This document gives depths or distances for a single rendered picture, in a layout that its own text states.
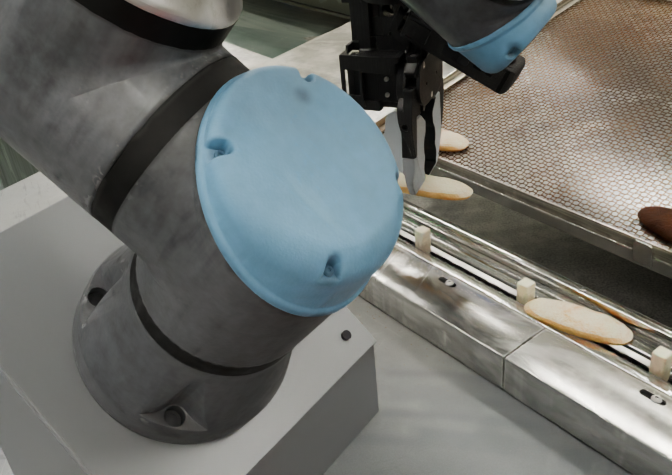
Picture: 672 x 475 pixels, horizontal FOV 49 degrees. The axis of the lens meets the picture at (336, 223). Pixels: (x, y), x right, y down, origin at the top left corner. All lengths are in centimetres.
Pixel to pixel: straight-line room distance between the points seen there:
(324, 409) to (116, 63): 33
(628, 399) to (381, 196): 33
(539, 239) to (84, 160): 62
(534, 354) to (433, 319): 10
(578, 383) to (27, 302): 42
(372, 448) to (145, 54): 40
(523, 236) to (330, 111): 54
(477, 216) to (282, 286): 60
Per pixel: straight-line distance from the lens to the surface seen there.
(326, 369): 58
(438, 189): 77
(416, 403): 68
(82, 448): 51
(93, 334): 49
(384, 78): 72
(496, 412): 67
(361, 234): 35
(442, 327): 70
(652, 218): 78
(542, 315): 71
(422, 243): 81
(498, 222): 92
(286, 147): 35
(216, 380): 46
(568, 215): 79
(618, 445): 63
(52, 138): 38
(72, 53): 37
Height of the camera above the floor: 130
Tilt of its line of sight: 31 degrees down
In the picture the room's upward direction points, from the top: 6 degrees counter-clockwise
